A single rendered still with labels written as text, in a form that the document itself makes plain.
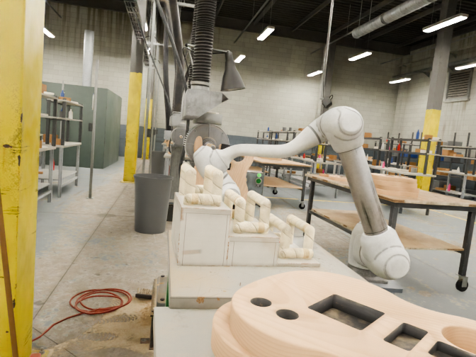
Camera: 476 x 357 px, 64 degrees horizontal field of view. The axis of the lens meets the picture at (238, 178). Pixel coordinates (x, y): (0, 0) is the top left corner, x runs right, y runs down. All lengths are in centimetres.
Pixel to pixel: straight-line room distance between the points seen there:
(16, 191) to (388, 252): 163
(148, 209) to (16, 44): 325
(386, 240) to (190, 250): 88
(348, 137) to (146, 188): 359
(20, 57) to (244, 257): 133
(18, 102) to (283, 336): 162
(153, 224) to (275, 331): 438
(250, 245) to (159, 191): 373
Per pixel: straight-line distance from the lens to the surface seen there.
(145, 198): 486
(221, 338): 67
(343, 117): 153
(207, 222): 112
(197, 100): 191
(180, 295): 95
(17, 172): 196
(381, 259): 168
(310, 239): 127
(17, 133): 195
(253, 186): 225
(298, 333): 62
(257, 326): 62
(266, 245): 118
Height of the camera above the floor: 131
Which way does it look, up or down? 6 degrees down
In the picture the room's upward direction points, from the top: 5 degrees clockwise
